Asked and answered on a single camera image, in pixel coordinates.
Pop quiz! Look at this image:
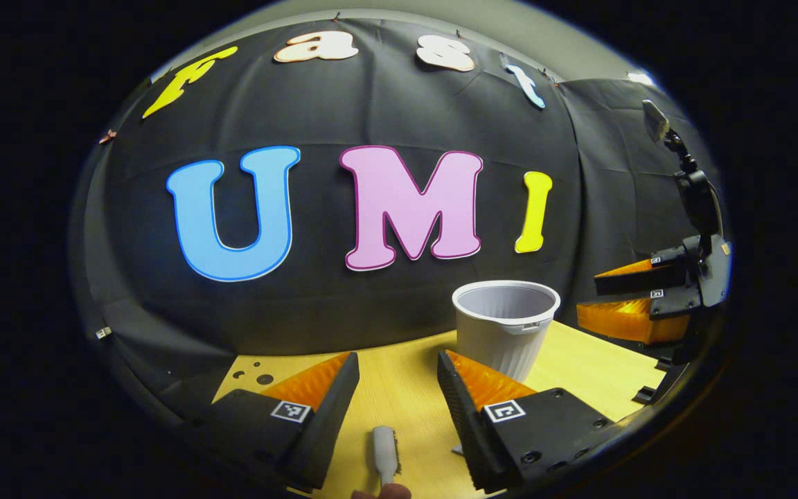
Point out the white ribbed garbage bin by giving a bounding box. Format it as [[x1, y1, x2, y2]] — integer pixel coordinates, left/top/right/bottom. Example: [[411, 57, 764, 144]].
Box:
[[452, 280, 561, 384]]

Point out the yellow wooden desktop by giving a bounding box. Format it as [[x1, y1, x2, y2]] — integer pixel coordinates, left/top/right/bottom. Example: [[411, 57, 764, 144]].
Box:
[[212, 320, 666, 499]]

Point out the black backdrop cloth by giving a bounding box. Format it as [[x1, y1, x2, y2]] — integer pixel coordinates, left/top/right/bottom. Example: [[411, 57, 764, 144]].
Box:
[[70, 17, 718, 423]]

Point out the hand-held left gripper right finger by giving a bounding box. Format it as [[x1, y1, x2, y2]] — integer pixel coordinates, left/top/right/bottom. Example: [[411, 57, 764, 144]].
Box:
[[437, 349, 614, 495]]

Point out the small grey broom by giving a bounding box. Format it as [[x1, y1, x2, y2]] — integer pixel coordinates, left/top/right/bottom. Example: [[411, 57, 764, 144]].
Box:
[[371, 426, 402, 487]]

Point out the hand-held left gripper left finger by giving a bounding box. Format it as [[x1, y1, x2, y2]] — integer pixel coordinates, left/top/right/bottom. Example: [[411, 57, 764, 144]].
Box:
[[188, 351, 361, 491]]

